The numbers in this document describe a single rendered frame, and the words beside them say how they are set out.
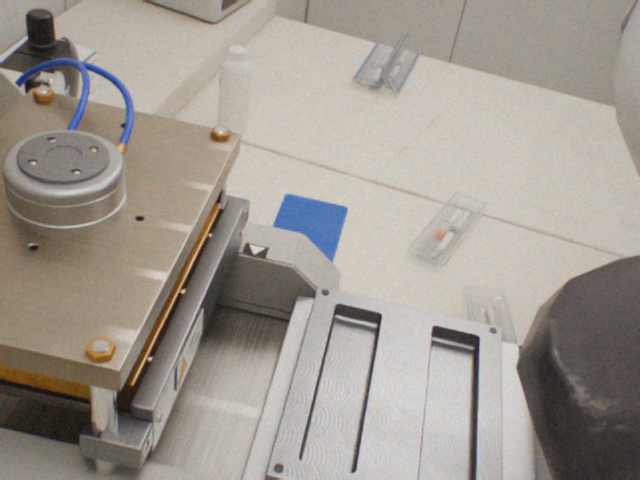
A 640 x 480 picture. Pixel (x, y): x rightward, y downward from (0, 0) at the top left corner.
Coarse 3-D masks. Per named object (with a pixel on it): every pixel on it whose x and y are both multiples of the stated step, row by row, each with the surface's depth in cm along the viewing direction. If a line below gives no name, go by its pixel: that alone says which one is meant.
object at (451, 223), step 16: (448, 208) 121; (464, 208) 121; (480, 208) 122; (432, 224) 117; (448, 224) 118; (464, 224) 118; (416, 240) 114; (432, 240) 114; (448, 240) 115; (432, 256) 111
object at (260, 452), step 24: (288, 336) 68; (288, 360) 66; (504, 360) 70; (288, 384) 64; (504, 384) 67; (264, 408) 62; (504, 408) 65; (264, 432) 60; (504, 432) 63; (528, 432) 64; (264, 456) 59; (504, 456) 62; (528, 456) 62
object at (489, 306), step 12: (468, 288) 107; (480, 288) 107; (480, 300) 105; (492, 300) 106; (504, 300) 106; (480, 312) 104; (492, 312) 104; (504, 312) 104; (492, 324) 102; (504, 324) 103; (504, 336) 101
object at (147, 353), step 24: (216, 216) 66; (192, 264) 60; (168, 312) 56; (144, 360) 52; (0, 384) 53; (24, 384) 53; (48, 384) 52; (72, 384) 52; (72, 408) 53; (120, 408) 53
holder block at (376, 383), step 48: (336, 336) 68; (384, 336) 66; (432, 336) 69; (480, 336) 68; (336, 384) 63; (384, 384) 62; (432, 384) 65; (480, 384) 64; (288, 432) 57; (336, 432) 60; (384, 432) 59; (432, 432) 61; (480, 432) 60
